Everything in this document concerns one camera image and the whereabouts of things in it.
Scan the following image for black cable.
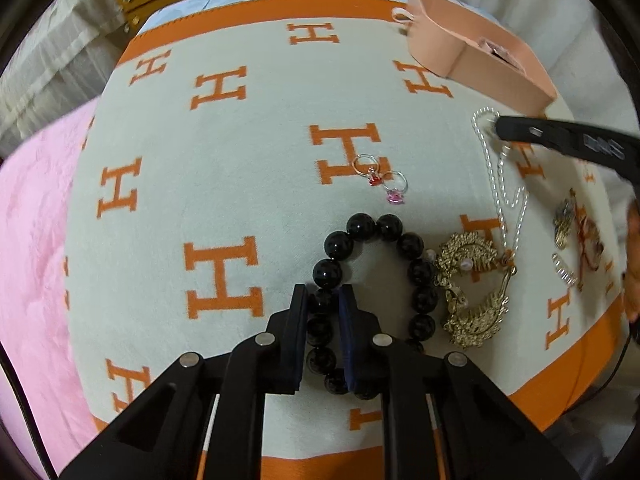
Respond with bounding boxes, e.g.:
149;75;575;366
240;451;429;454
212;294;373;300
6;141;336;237
570;320;640;411

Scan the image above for gold hair clip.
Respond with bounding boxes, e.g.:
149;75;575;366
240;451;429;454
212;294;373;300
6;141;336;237
552;189;578;251

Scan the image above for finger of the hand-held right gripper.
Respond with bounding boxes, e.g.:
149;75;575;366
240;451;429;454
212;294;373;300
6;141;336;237
492;115;576;153

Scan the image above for gold phoenix hair ornament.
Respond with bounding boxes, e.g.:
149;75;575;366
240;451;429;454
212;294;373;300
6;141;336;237
442;265;519;350

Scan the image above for person's right hand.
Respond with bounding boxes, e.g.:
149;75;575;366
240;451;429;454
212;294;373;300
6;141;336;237
622;195;640;323

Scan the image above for lace-covered piano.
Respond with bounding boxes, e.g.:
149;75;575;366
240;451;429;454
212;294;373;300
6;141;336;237
0;0;131;141

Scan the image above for pink gem ring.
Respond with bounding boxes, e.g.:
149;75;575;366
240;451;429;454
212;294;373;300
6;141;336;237
382;171;412;206

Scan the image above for pink blanket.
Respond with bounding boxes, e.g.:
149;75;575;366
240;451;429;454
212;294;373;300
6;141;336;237
0;95;101;466

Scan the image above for red gem ring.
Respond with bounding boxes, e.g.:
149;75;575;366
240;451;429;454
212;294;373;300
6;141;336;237
351;154;383;187

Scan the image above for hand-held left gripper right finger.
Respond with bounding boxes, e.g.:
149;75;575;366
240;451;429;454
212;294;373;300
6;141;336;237
338;284;581;480

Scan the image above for orange letter print blanket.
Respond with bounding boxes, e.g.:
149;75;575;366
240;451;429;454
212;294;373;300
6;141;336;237
62;0;631;480

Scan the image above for white pearl necklace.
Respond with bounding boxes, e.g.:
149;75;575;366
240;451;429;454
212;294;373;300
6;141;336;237
471;106;530;256

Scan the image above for beaded bracelets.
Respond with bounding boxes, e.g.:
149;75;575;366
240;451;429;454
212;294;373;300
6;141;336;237
434;231;501;288

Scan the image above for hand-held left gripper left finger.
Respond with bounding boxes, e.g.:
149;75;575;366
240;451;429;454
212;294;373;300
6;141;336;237
57;284;309;480

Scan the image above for crystal hair pin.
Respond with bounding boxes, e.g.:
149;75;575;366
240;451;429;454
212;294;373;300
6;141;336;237
551;252;576;286

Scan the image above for black bead bracelet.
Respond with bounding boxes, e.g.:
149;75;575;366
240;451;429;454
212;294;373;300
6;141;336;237
306;213;440;396

